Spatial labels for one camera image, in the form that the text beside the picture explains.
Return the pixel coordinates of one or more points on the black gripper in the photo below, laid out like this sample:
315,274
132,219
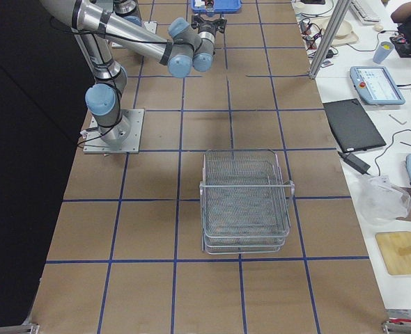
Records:
205,25

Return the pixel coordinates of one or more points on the red emergency stop button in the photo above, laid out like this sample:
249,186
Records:
209,5

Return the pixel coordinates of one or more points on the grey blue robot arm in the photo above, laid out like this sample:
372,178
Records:
105,29

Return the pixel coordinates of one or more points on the teach pendant with red button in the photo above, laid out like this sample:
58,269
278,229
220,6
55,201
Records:
375,85

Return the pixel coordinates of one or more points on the blue plastic tray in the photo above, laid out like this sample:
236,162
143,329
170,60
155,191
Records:
220,7

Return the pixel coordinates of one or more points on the white keyboard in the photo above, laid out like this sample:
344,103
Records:
363,12

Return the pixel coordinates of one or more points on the grey cup with yellow item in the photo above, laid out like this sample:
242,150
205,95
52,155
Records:
382,51

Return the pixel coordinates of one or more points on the black laptop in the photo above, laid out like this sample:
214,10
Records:
351,126

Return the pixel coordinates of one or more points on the black power adapter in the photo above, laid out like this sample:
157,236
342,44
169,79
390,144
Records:
354,162

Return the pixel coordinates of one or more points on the clear plastic bag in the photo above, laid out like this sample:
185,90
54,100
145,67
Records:
379,201

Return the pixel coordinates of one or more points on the wooden cutting board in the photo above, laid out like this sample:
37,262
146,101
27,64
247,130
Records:
395,249

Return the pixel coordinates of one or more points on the aluminium frame post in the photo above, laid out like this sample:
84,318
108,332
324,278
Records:
340,9

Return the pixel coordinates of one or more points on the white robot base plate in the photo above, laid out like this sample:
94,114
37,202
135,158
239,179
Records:
125,137

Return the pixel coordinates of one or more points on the wire mesh stacked shelf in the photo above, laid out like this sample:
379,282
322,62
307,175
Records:
244,202

